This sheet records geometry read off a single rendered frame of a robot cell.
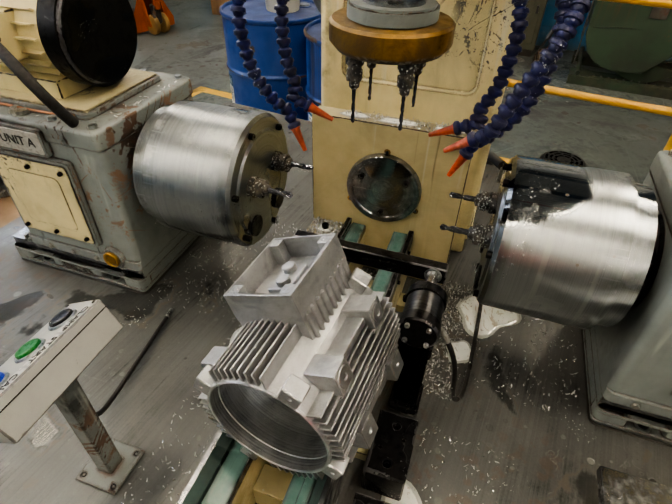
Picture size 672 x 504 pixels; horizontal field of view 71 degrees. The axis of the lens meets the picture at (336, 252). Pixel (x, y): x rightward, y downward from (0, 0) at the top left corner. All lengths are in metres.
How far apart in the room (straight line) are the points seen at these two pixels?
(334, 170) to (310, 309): 0.46
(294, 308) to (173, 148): 0.43
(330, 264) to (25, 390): 0.36
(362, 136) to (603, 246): 0.44
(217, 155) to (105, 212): 0.27
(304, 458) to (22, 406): 0.31
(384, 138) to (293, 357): 0.49
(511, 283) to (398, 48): 0.36
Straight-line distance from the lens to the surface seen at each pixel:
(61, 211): 1.03
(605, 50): 4.85
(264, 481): 0.73
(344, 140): 0.90
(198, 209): 0.83
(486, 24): 0.92
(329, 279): 0.56
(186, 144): 0.84
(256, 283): 0.60
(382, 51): 0.67
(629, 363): 0.82
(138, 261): 1.01
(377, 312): 0.57
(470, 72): 0.95
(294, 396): 0.48
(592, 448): 0.90
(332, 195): 0.97
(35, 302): 1.14
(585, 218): 0.72
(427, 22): 0.71
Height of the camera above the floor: 1.50
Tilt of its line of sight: 40 degrees down
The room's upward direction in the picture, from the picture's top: 1 degrees clockwise
